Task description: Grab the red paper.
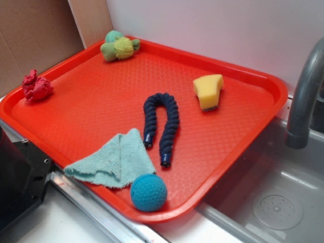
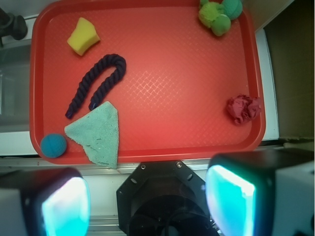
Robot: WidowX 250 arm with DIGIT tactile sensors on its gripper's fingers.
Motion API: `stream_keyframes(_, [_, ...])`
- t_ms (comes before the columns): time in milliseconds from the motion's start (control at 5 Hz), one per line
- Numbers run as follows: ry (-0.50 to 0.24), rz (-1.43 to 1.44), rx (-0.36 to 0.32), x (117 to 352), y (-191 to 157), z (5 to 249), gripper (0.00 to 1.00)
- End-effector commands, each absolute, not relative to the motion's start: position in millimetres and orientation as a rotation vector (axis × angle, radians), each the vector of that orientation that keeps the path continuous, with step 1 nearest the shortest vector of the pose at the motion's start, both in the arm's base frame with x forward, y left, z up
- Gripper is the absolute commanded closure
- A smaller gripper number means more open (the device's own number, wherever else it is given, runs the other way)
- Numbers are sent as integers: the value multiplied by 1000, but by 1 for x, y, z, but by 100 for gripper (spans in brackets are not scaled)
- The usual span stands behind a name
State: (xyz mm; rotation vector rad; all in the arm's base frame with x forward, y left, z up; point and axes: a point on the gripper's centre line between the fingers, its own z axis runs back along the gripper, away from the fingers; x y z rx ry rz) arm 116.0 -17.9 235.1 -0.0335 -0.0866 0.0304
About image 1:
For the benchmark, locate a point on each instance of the sink drain cover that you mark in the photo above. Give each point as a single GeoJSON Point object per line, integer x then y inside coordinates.
{"type": "Point", "coordinates": [277, 212]}

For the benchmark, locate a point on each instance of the brown cardboard panel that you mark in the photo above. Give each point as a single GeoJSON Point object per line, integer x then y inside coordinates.
{"type": "Point", "coordinates": [40, 34]}

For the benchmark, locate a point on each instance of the blue dimpled ball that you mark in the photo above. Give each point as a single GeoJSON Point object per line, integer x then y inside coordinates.
{"type": "Point", "coordinates": [148, 193]}

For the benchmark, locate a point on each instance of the red paper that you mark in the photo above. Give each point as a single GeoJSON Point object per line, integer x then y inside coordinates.
{"type": "Point", "coordinates": [35, 87]}

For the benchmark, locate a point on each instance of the red plastic tray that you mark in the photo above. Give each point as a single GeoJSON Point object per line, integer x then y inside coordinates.
{"type": "Point", "coordinates": [93, 100]}

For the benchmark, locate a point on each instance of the grey sink basin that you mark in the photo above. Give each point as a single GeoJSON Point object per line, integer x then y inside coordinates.
{"type": "Point", "coordinates": [269, 166]}

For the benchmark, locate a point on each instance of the green plush toy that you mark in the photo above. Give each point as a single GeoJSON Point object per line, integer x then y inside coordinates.
{"type": "Point", "coordinates": [118, 47]}

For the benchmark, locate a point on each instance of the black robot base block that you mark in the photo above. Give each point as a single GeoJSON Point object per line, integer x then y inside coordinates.
{"type": "Point", "coordinates": [25, 172]}

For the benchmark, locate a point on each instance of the yellow sponge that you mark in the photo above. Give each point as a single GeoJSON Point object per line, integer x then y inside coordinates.
{"type": "Point", "coordinates": [207, 89]}

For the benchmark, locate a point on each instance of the grey faucet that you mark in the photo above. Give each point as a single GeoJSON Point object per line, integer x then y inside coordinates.
{"type": "Point", "coordinates": [307, 105]}

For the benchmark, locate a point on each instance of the light teal cloth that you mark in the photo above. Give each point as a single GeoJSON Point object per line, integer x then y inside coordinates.
{"type": "Point", "coordinates": [116, 164]}

